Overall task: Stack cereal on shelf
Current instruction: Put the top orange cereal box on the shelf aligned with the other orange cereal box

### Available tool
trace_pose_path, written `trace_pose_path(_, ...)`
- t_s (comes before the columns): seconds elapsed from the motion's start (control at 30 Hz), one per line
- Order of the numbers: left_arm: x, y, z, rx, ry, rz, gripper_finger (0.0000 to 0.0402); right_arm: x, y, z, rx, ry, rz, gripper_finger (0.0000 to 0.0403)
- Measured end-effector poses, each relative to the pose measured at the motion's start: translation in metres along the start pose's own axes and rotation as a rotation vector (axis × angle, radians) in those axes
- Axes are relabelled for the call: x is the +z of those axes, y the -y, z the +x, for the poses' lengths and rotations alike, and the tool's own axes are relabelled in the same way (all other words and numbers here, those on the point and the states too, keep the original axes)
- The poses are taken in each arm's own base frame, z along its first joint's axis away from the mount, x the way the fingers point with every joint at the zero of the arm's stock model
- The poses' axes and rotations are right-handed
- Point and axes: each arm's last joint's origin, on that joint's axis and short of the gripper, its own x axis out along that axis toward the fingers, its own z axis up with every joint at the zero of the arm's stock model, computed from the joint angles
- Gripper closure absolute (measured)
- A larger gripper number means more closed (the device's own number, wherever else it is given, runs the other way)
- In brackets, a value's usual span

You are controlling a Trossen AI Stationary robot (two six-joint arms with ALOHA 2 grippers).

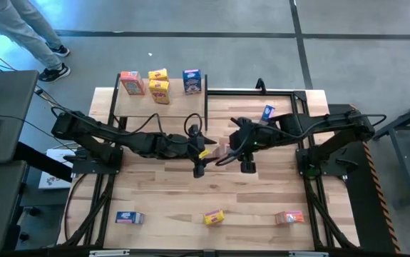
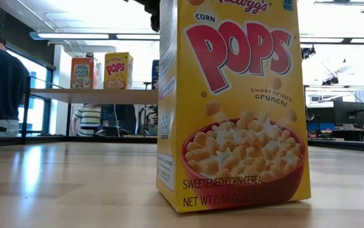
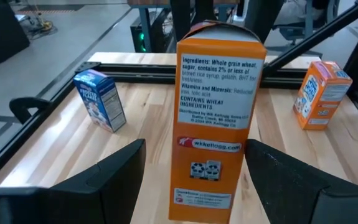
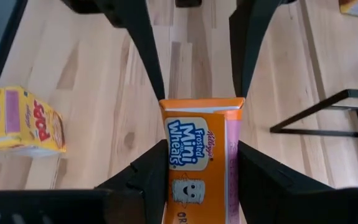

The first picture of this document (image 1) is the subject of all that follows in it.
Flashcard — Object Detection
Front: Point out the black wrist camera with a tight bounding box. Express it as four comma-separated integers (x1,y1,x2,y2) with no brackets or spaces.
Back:
240,153,257,175
193,160,206,179

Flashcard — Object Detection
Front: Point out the black platform hazard-striped edge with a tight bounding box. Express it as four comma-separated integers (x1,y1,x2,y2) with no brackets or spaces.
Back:
327,103,402,255

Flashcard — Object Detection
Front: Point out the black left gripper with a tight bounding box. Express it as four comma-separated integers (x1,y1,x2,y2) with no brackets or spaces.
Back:
175,124,224,166

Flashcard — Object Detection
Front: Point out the yellow Corn Pops cereal box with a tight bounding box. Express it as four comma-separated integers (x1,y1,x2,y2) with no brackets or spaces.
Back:
203,208,225,226
148,68,170,82
148,79,172,106

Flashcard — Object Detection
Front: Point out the black frame bracket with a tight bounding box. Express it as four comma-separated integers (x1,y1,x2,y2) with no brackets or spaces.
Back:
255,77,268,94

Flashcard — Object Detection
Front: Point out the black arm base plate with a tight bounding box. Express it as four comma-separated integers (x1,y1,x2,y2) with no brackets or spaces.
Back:
71,146,124,176
295,147,351,178

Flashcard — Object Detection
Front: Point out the person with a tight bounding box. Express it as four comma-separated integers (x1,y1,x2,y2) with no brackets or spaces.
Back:
0,0,72,84

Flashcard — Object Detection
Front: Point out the black floor cable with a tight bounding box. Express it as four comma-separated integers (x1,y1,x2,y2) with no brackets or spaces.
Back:
0,42,70,119

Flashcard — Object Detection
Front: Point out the orange Mini Wheats cereal box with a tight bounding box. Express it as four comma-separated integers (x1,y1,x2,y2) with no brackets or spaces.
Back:
275,210,305,226
119,70,146,96

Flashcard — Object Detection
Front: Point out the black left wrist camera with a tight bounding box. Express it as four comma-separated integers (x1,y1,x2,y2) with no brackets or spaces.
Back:
193,160,206,179

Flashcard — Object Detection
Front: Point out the dark gray metal stand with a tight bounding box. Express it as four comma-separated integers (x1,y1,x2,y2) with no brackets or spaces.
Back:
372,93,410,210

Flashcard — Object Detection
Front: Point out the white printed box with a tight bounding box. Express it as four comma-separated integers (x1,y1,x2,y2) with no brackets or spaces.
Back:
38,148,76,191

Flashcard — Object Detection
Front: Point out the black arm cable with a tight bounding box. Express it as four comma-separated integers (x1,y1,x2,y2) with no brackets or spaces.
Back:
214,113,388,168
49,105,205,143

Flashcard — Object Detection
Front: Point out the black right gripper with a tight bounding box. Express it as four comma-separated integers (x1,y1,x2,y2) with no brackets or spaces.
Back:
222,118,262,162

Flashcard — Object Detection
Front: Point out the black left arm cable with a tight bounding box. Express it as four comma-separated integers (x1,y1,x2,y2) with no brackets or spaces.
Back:
49,105,205,143

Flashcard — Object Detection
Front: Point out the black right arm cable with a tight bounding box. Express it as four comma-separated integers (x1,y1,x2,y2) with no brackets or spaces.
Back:
214,113,388,168

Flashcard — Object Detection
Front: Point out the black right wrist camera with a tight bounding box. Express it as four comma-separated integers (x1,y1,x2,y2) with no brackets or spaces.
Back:
240,153,257,175

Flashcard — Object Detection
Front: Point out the black aluminium rig frame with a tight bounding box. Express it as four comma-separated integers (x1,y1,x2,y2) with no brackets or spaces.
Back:
56,88,361,257

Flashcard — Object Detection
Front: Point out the blue Frosted Flakes cereal box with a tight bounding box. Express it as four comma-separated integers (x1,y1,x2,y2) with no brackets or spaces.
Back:
182,69,203,96
260,104,276,124
115,211,145,225

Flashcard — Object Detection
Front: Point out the silver metal bracket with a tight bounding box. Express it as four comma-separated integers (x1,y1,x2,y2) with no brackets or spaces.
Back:
289,251,329,257
88,249,130,257

